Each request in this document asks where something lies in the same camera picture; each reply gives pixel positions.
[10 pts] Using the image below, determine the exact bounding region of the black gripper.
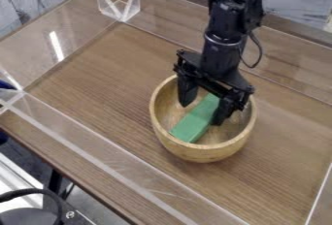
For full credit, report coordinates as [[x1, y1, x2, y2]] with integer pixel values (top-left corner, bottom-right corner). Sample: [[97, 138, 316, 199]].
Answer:
[[174, 33, 255, 126]]

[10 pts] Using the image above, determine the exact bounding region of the green rectangular block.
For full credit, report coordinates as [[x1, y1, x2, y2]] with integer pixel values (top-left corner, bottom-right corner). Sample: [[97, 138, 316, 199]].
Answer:
[[169, 94, 220, 144]]

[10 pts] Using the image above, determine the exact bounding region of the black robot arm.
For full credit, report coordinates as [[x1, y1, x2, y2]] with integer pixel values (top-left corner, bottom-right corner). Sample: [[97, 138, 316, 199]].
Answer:
[[174, 0, 266, 125]]

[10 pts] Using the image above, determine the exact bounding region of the brown wooden bowl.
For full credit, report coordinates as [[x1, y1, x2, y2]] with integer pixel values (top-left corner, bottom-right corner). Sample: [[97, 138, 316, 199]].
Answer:
[[149, 75, 259, 163]]

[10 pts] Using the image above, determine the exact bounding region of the black table leg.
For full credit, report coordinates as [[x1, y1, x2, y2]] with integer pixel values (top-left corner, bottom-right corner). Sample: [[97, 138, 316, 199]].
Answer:
[[49, 170, 63, 194]]

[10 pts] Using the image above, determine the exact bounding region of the blue object at left edge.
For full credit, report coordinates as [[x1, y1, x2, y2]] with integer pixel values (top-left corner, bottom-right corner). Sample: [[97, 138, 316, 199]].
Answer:
[[0, 80, 17, 90]]

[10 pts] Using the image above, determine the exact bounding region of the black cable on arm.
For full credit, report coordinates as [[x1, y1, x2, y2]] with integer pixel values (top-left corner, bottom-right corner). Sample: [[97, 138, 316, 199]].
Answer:
[[237, 31, 266, 70]]

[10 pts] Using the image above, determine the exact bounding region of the clear acrylic corner bracket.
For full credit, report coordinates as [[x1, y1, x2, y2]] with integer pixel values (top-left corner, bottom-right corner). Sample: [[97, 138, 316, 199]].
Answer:
[[98, 0, 141, 22]]

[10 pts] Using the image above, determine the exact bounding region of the grey metal base plate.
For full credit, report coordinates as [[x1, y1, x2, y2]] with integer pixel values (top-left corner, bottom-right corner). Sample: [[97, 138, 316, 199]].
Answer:
[[0, 196, 100, 225]]

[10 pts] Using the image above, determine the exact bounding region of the black cable bottom left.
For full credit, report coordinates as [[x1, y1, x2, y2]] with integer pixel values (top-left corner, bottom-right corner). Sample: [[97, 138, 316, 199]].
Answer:
[[0, 188, 63, 225]]

